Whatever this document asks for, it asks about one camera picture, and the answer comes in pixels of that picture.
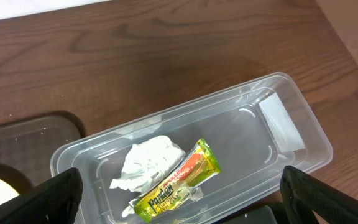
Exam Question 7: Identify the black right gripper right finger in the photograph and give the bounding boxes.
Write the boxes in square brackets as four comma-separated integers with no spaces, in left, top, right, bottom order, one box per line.
[280,166,358,224]

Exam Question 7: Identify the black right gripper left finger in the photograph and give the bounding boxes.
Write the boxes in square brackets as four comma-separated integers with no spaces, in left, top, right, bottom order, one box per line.
[0,167,83,224]

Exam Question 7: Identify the white tissue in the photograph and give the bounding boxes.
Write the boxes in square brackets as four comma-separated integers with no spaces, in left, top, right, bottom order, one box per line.
[109,134,186,218]

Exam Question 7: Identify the yellow pandan cake wrapper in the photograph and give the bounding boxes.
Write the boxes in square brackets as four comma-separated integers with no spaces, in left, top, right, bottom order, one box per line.
[132,139,221,223]

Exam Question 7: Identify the white label in bin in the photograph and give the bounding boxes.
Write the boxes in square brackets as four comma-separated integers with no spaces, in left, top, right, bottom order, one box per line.
[259,93,305,152]

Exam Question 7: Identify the dark brown serving tray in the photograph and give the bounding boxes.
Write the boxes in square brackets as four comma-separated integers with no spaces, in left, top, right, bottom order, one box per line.
[0,116,81,194]

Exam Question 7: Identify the clear plastic bin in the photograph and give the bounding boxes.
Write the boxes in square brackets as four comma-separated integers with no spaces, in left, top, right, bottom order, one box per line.
[50,72,333,223]

